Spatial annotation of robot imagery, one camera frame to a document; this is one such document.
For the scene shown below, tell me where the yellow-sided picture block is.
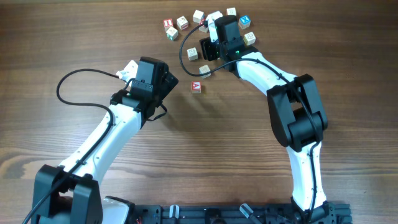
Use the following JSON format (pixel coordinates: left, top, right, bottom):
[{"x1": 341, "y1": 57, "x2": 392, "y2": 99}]
[{"x1": 243, "y1": 32, "x2": 256, "y2": 46}]

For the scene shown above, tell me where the red A letter block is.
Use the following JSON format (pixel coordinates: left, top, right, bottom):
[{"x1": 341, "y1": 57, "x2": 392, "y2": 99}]
[{"x1": 191, "y1": 81, "x2": 201, "y2": 93}]

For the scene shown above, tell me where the green B letter block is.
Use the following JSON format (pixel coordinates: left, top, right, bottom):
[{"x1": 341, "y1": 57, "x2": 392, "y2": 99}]
[{"x1": 199, "y1": 65, "x2": 211, "y2": 79}]

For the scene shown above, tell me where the black right camera cable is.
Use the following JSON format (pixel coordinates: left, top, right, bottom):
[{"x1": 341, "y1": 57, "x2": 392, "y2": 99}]
[{"x1": 178, "y1": 22, "x2": 318, "y2": 218}]

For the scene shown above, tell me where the green J letter block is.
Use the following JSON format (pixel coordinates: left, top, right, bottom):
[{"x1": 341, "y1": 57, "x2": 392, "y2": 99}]
[{"x1": 166, "y1": 27, "x2": 178, "y2": 41}]

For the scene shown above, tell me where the red M letter block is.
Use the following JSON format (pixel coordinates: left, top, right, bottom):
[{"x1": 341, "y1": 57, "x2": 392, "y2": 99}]
[{"x1": 198, "y1": 19, "x2": 208, "y2": 33}]

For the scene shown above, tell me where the blue X letter block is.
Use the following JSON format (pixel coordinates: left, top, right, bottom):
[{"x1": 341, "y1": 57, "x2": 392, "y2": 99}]
[{"x1": 238, "y1": 15, "x2": 251, "y2": 29}]

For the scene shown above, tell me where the plain blue-sided block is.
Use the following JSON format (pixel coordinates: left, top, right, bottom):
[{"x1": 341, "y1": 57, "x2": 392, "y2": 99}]
[{"x1": 193, "y1": 10, "x2": 205, "y2": 24}]

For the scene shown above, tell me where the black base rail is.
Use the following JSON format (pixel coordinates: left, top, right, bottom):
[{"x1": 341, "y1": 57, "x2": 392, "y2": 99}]
[{"x1": 102, "y1": 195, "x2": 354, "y2": 224}]

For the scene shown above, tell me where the red I letter block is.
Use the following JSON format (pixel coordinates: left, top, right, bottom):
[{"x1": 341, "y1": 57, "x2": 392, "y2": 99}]
[{"x1": 163, "y1": 19, "x2": 174, "y2": 31}]

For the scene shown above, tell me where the green E W block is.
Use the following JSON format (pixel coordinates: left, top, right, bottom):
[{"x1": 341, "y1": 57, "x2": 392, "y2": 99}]
[{"x1": 187, "y1": 47, "x2": 198, "y2": 61}]

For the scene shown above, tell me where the red 6 number block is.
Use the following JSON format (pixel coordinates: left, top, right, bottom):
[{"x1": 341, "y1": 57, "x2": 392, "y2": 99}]
[{"x1": 177, "y1": 16, "x2": 189, "y2": 30}]

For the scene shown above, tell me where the red-sided plain top block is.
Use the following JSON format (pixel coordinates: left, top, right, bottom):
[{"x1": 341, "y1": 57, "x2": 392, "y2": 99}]
[{"x1": 226, "y1": 7, "x2": 237, "y2": 16}]

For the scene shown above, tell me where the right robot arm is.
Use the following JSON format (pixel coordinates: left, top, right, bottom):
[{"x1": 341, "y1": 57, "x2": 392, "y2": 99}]
[{"x1": 200, "y1": 12, "x2": 328, "y2": 223}]

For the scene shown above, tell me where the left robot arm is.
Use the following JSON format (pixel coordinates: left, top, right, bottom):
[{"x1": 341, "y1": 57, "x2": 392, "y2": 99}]
[{"x1": 24, "y1": 57, "x2": 178, "y2": 223}]

